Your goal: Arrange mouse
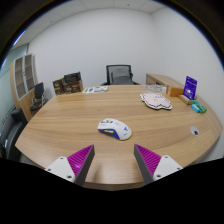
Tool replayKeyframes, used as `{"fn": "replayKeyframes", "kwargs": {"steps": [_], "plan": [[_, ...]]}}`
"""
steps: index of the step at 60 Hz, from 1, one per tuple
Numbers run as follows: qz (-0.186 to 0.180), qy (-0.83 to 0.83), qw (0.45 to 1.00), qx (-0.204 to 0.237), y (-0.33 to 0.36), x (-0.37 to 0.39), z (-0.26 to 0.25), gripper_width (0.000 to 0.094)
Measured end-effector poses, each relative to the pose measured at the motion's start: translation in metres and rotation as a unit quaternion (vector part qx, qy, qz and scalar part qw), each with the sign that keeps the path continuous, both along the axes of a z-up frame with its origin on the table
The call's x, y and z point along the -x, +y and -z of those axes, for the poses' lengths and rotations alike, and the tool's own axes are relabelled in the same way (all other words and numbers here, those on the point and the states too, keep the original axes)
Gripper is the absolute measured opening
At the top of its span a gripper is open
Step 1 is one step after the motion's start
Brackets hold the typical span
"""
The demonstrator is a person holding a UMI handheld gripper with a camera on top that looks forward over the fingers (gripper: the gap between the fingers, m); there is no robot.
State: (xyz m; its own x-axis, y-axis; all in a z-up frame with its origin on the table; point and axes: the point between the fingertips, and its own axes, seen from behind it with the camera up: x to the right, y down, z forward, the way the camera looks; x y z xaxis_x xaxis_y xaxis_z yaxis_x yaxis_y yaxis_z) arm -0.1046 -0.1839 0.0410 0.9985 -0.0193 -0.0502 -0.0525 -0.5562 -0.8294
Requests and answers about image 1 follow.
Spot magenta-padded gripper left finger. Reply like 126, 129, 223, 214
44, 144, 96, 187

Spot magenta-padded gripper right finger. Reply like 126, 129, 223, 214
133, 143, 184, 186

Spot white blue yellow computer mouse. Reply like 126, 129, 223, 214
97, 118, 133, 141

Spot blue pack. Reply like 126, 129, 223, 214
190, 103, 201, 114

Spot small tan box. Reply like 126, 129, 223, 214
177, 94, 198, 106

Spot white green leaflet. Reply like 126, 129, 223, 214
82, 85, 109, 95

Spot black leather chair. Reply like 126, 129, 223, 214
0, 107, 28, 161

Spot green pack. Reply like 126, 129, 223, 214
192, 99, 208, 114

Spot brown printed box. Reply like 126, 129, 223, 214
52, 77, 84, 96

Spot small black chair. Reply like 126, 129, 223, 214
29, 81, 49, 113

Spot wooden side desk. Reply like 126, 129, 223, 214
145, 73, 184, 89

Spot black printed box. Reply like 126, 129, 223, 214
63, 71, 83, 85

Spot purple package card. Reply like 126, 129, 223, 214
182, 75, 198, 101

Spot black mesh office chair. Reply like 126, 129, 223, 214
100, 64, 141, 86

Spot wooden shelf unit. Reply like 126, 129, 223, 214
9, 53, 39, 121

